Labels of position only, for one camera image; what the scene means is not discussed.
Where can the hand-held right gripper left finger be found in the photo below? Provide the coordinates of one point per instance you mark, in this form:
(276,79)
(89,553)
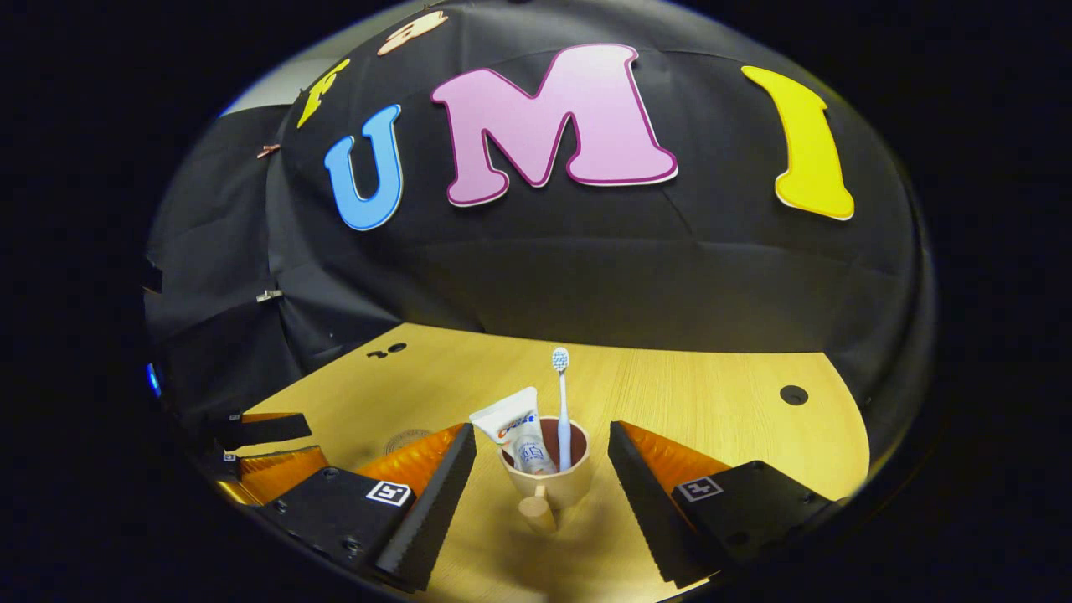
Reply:
(440,511)

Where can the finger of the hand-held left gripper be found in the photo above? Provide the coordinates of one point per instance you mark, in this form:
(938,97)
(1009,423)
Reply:
(268,431)
(280,473)

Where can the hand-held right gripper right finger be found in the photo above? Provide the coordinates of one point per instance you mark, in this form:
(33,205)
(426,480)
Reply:
(645,511)

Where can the white toothpaste tube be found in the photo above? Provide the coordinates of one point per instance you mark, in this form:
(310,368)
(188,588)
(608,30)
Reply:
(511,419)

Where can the white toothbrush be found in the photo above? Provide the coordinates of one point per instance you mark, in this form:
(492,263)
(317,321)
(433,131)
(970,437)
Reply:
(563,402)

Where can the wooden desktop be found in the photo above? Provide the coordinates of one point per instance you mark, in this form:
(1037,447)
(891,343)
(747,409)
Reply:
(712,402)

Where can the silver binder clip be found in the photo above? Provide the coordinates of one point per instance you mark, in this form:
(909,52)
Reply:
(269,295)

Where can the black backdrop cloth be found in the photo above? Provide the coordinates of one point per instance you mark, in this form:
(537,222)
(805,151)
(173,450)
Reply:
(586,276)

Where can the copper spring clip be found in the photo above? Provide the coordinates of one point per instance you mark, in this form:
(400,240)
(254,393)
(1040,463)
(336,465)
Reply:
(268,151)

